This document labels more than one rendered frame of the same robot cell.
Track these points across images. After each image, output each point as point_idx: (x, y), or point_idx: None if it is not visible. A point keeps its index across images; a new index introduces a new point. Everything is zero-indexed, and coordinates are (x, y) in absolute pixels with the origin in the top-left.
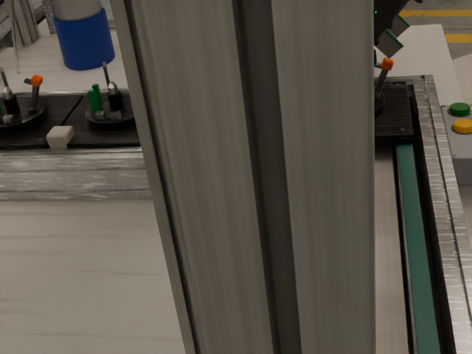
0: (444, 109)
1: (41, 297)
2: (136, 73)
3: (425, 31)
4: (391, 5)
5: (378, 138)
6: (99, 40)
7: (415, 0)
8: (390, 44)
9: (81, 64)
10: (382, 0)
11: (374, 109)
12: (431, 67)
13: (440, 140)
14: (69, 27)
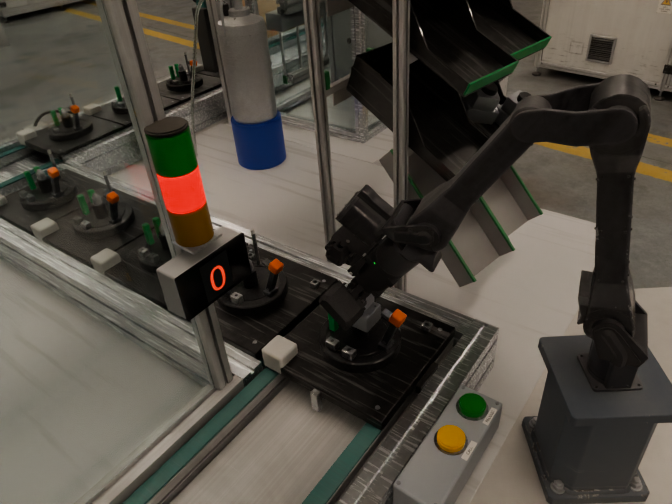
0: (459, 395)
1: None
2: None
3: (593, 235)
4: (390, 264)
5: (346, 405)
6: (263, 146)
7: (424, 266)
8: (461, 273)
9: (245, 163)
10: (382, 252)
11: (368, 363)
12: (555, 292)
13: (407, 445)
14: (237, 128)
